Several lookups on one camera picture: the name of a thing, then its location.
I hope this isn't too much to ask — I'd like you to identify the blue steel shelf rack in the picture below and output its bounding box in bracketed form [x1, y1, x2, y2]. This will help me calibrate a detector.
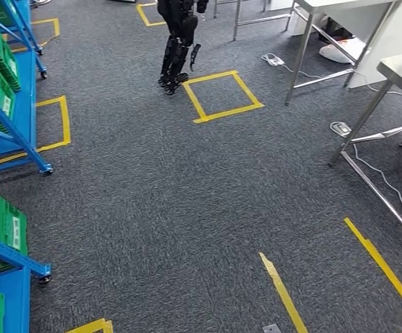
[0, 230, 52, 333]
[0, 0, 54, 178]

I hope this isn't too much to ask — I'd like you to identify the yellow floor tape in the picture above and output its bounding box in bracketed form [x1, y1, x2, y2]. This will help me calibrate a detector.
[0, 95, 71, 167]
[136, 2, 167, 28]
[1, 17, 61, 53]
[259, 217, 402, 333]
[182, 69, 265, 125]
[64, 318, 114, 333]

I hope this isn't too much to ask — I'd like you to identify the black humanoid robot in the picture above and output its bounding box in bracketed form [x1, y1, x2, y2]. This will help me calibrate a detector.
[157, 0, 210, 96]

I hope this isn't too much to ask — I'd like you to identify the stainless steel table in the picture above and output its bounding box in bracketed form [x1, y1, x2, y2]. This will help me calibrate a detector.
[213, 0, 292, 42]
[284, 0, 402, 107]

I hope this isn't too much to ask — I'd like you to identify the white plastic bag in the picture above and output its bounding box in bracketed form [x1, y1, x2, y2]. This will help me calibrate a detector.
[319, 36, 366, 65]

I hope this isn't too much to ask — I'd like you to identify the white power cable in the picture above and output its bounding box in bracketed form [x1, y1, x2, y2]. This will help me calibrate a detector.
[351, 142, 402, 224]
[281, 62, 402, 97]

